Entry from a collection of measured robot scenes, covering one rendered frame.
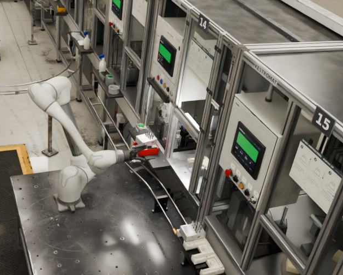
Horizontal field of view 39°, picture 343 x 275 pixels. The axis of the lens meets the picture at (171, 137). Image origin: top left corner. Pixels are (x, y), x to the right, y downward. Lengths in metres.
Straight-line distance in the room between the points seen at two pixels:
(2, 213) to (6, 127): 1.39
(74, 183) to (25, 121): 2.43
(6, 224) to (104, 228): 1.24
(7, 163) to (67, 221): 1.76
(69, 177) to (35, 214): 0.34
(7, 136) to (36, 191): 1.90
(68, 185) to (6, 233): 1.09
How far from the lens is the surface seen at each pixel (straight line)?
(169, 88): 3.31
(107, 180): 3.60
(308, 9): 3.33
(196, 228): 2.95
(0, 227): 4.23
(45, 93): 3.10
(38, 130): 5.39
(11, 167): 4.84
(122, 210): 3.36
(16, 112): 5.73
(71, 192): 3.26
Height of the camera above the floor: 2.91
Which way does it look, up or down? 32 degrees down
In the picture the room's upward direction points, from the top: 9 degrees clockwise
